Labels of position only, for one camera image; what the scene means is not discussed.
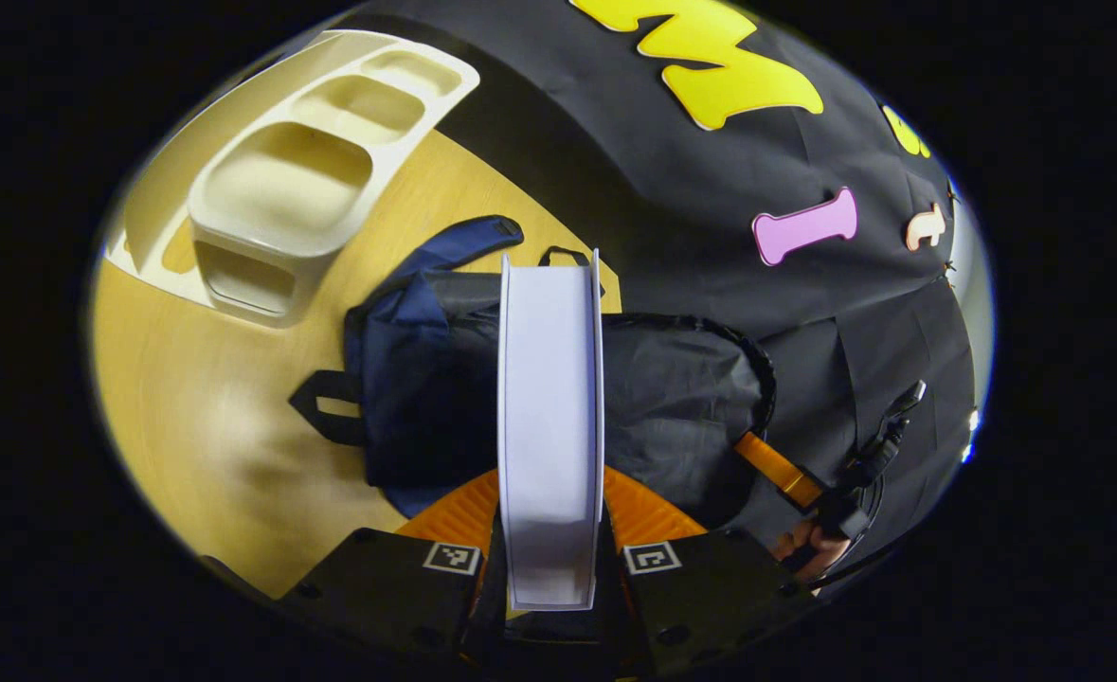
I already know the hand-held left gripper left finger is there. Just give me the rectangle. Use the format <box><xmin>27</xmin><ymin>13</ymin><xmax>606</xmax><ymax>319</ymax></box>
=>
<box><xmin>279</xmin><ymin>469</ymin><xmax>507</xmax><ymax>664</ymax></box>

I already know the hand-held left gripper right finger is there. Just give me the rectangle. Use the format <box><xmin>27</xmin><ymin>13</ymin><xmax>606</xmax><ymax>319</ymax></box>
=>
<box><xmin>601</xmin><ymin>464</ymin><xmax>810</xmax><ymax>673</ymax></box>

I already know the navy blue schoolbag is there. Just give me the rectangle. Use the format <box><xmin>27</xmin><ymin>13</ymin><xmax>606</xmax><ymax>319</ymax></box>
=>
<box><xmin>289</xmin><ymin>216</ymin><xmax>778</xmax><ymax>520</ymax></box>

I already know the white cover book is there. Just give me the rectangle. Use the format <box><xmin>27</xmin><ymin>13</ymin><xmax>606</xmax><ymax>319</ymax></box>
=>
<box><xmin>497</xmin><ymin>248</ymin><xmax>607</xmax><ymax>612</ymax></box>

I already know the white plastic bookshelf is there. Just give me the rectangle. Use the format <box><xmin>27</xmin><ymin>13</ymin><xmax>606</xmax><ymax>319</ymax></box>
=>
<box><xmin>106</xmin><ymin>28</ymin><xmax>481</xmax><ymax>329</ymax></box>

